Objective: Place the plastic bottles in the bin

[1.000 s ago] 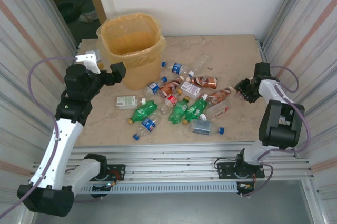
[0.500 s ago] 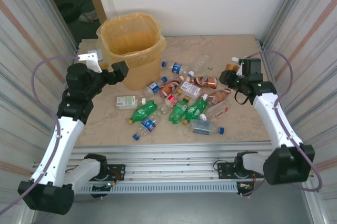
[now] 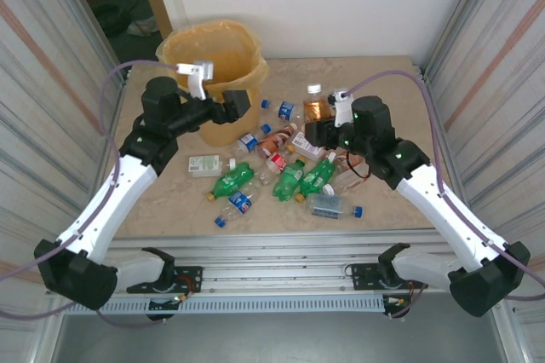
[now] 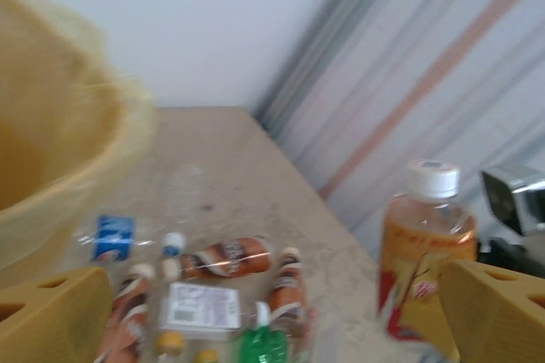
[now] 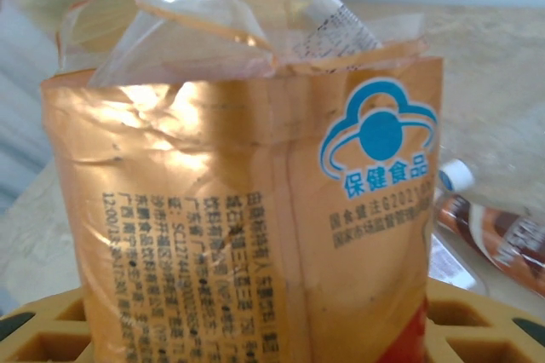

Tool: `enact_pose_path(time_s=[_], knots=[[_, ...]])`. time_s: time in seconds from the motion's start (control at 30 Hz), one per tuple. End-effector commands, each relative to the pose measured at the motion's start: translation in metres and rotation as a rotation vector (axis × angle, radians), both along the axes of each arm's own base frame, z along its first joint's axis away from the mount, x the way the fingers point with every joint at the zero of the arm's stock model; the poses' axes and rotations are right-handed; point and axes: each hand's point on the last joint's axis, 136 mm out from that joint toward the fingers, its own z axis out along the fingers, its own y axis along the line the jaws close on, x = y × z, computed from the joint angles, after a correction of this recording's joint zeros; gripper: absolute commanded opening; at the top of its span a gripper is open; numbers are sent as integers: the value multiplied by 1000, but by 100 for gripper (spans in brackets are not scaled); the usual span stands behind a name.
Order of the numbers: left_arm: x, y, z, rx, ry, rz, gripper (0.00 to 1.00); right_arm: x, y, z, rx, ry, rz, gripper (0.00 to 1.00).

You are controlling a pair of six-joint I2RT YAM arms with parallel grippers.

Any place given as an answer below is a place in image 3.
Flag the square clear bottle white label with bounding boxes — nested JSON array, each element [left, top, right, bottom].
[[290, 131, 329, 163]]

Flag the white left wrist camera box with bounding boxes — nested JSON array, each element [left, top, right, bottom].
[[175, 60, 215, 101]]

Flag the yellow translucent bin liner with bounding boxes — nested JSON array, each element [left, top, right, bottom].
[[155, 17, 270, 95]]

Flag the clear bottle green label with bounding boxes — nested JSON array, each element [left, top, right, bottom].
[[188, 154, 238, 180]]

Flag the red black gripper wire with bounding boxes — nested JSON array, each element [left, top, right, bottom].
[[344, 152, 372, 183]]

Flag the white crumpled cloth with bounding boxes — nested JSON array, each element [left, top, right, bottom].
[[126, 15, 159, 37]]

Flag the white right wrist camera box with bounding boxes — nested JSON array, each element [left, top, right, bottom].
[[327, 88, 355, 129]]

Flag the yellow plastic waste bin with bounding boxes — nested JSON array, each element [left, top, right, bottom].
[[163, 21, 267, 146]]

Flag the aluminium front rail frame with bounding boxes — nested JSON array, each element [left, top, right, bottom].
[[46, 230, 510, 298]]

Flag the brown Nescafe coffee bottle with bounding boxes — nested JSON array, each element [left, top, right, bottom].
[[256, 123, 299, 158]]

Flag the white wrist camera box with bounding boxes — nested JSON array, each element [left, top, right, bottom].
[[327, 88, 355, 129], [175, 60, 215, 101]]

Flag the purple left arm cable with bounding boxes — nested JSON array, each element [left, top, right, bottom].
[[0, 60, 180, 331]]

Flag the clear bottle red label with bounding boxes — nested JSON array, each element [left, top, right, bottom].
[[322, 169, 372, 196]]

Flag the white slotted cable duct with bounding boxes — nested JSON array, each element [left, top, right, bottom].
[[62, 297, 387, 315]]

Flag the red label bottle yellow cap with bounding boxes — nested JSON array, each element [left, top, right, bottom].
[[255, 144, 296, 187]]

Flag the dark round ring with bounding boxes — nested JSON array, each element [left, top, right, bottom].
[[94, 3, 129, 34]]

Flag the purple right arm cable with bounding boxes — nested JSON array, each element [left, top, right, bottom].
[[347, 71, 545, 320]]

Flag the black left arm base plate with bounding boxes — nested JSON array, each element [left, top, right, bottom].
[[126, 265, 204, 295]]

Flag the small blue label water bottle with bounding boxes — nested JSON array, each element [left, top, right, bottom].
[[231, 123, 273, 155]]

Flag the brown label bottle white cap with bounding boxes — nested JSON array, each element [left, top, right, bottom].
[[325, 153, 365, 173]]

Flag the green soda bottle yellow cap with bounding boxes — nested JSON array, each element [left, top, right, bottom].
[[206, 161, 256, 203], [294, 158, 337, 205], [271, 156, 308, 203]]

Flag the clear bottle pale blue label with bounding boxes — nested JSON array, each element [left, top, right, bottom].
[[305, 192, 365, 220]]

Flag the Pepsi bottle blue cap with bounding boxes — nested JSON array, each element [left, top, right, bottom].
[[261, 98, 304, 122], [214, 187, 259, 228]]

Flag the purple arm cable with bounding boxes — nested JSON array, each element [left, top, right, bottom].
[[0, 60, 180, 331], [347, 71, 545, 320]]

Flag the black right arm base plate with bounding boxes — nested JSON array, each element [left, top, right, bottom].
[[349, 261, 429, 291]]

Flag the amber tea bottle white cap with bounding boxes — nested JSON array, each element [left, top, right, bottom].
[[301, 83, 338, 124]]

